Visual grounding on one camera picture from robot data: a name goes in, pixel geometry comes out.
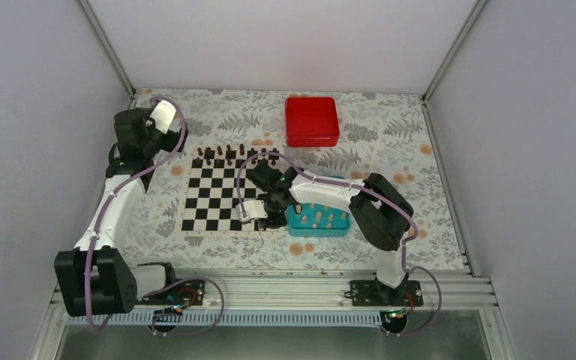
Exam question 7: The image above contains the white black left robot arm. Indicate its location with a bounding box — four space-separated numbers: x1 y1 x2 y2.
54 100 188 317

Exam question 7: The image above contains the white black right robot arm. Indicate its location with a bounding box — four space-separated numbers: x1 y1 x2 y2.
235 160 414 305

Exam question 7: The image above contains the teal square tray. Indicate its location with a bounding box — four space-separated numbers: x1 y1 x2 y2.
286 175 352 239

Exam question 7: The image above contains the black white chessboard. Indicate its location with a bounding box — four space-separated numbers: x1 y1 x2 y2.
175 145 284 236

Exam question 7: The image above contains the red square box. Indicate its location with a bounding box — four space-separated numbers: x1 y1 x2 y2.
285 97 340 148

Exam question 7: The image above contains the floral patterned table mat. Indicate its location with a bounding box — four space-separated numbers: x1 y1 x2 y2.
123 88 466 272

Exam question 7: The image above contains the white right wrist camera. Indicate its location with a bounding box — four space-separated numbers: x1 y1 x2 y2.
235 200 268 223

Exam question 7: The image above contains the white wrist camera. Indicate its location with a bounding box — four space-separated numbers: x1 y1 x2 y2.
150 100 177 134
235 200 268 223

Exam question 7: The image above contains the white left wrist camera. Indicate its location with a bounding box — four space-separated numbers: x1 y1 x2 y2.
150 100 177 134

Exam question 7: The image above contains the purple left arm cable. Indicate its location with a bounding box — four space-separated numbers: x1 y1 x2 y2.
82 95 225 339

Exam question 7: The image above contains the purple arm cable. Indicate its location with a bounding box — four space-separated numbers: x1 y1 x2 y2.
234 151 443 339
82 95 225 339

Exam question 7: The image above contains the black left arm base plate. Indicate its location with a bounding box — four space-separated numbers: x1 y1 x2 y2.
138 280 206 307

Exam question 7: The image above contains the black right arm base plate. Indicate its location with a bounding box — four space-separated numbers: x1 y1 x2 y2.
343 279 424 307

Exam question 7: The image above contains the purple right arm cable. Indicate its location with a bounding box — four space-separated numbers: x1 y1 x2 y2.
234 151 443 339

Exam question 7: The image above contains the aluminium corner frame post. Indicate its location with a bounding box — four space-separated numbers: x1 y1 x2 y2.
75 0 136 99

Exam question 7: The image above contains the aluminium front rail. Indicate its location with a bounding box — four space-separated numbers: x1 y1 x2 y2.
49 270 499 326

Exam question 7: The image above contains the aluminium right frame post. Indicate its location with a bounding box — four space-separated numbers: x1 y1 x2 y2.
422 0 488 106

